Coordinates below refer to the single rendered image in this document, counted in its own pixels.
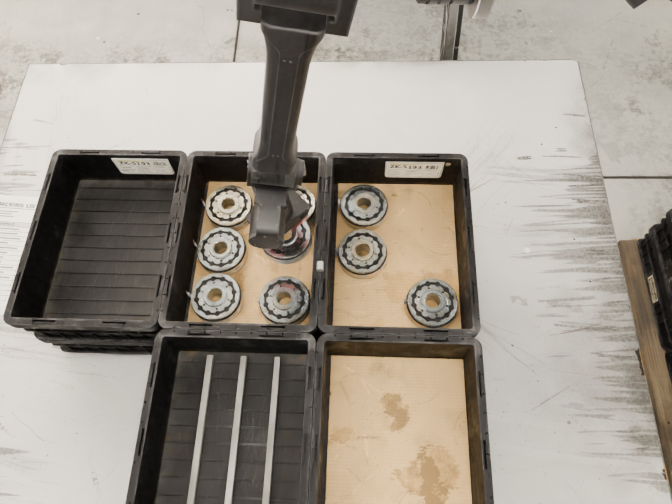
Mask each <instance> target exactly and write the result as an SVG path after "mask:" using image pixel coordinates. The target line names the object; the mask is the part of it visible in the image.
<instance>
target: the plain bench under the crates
mask: <svg viewBox="0 0 672 504"><path fill-rule="evenodd" d="M264 75H265V62H173V63H44V64H29V65H28V67H27V70H26V73H25V76H24V79H23V82H22V85H21V88H20V91H19V94H18V97H17V100H16V103H15V106H14V109H13V112H12V115H11V118H10V121H9V124H8V127H7V130H6V133H5V136H4V139H3V142H2V145H1V148H0V194H1V195H12V196H26V197H39V196H40V193H41V189H42V186H43V183H44V180H45V176H46V173H47V170H48V166H49V163H50V160H51V156H52V154H53V153H54V152H55V151H57V150H60V149H99V150H180V151H184V152H185V153H186V154H187V156H188V155H189V154H190V153H191V152H193V151H253V144H254V138H255V133H256V131H257V130H258V129H259V127H260V124H261V114H262V101H263V88H264ZM296 135H297V138H298V152H320V153H322V154H324V156H325V157H326V158H327V156H328V155H329V154H330V153H333V152H371V153H458V154H463V155H464V156H466V158H467V159H468V167H469V180H470V193H471V206H472V219H473V232H474V245H475V258H476V272H477V285H478V298H479V311H480V324H481V329H480V332H479V333H478V335H477V336H476V337H475V338H476V339H477V340H479V341H480V343H481V345H482V350H483V363H484V376H485V389H486V402H487V415H488V428H489V441H490V454H491V467H492V480H493V493H494V504H672V496H671V491H670V486H669V482H668V477H667V472H666V468H665V463H664V458H663V454H662V449H661V444H660V440H659V435H658V430H657V426H656V421H655V416H654V412H653V407H652V402H651V398H650V393H649V388H648V384H647V379H646V374H645V370H644V365H643V360H642V356H641V351H640V346H639V342H638V337H637V332H636V328H635V323H634V318H633V314H632V309H631V304H630V300H629V295H628V291H627V286H626V281H625V277H624V272H623V267H622V263H621V258H620V253H619V249H618V244H617V239H616V235H615V230H614V225H613V221H612V216H611V211H610V207H609V202H608V197H607V193H606V188H605V183H604V179H603V174H602V169H601V165H600V160H599V155H598V151H597V146H596V141H595V137H594V132H593V127H592V123H591V118H590V113H589V109H588V104H587V99H586V95H585V90H584V85H583V81H582V76H581V71H580V67H579V62H578V61H575V60H573V59H559V60H430V61H311V63H310V67H309V72H308V77H307V82H306V87H305V92H304V97H303V102H302V107H301V112H300V117H299V122H298V127H297V132H296ZM151 357H152V355H141V354H106V353H71V352H63V351H62V350H61V349H60V346H54V345H52V343H44V342H42V341H40V340H38V339H37V338H36V337H35V336H34V332H27V331H25V330H24V329H23V328H14V327H12V326H10V325H8V324H6V323H5V322H4V320H3V314H0V504H125V502H126V496H127V491H128V485H129V480H130V474H131V469H132V463H133V457H134V452H135V446H136V441H137V435H138V430H139V424H140V418H141V413H142V407H143V402H144V396H145V391H146V385H147V379H148V374H149V368H150V363H151Z"/></svg>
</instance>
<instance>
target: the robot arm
mask: <svg viewBox="0 0 672 504"><path fill-rule="evenodd" d="M357 3H358V0H236V20H240V21H246V22H253V23H259V24H260V28H261V31H262V33H263V35H264V39H265V45H266V62H265V75H264V88H263V101H262V114H261V124H260V127H259V129H258V130H257V131H256V133H255V138H254V144H253V153H249V154H248V155H249V158H248V166H247V168H248V169H247V180H246V181H247V186H251V187H252V190H253V192H254V195H255V197H254V204H255V205H254V206H253V207H252V209H251V212H250V213H248V214H247V215H246V219H247V221H248V223H249V224H250V229H249V240H248V242H249V244H250V245H252V246H254V247H257V248H261V249H277V248H280V247H282V246H283V244H284V234H286V233H287V232H288V231H289V230H291V229H292V228H293V227H295V228H297V227H298V226H299V225H300V224H301V223H302V222H303V221H304V220H305V219H306V218H307V217H309V212H308V210H309V204H308V203H307V202H306V201H305V200H304V199H303V198H302V197H301V196H300V195H299V194H298V193H297V192H296V189H297V185H299V186H301V185H302V180H303V176H304V166H305V161H304V160H301V159H299V158H297V154H298V138H297V135H296V132H297V127H298V122H299V117H300V112H301V107H302V102H303V97H304V92H305V87H306V82H307V77H308V72H309V67H310V63H311V60H312V57H313V55H314V52H315V50H316V48H317V46H318V45H319V43H320V42H321V41H322V40H323V38H324V35H325V34H331V35H337V36H344V37H348V35H349V31H350V27H351V24H352V20H353V17H354V13H355V10H356V6H357Z"/></svg>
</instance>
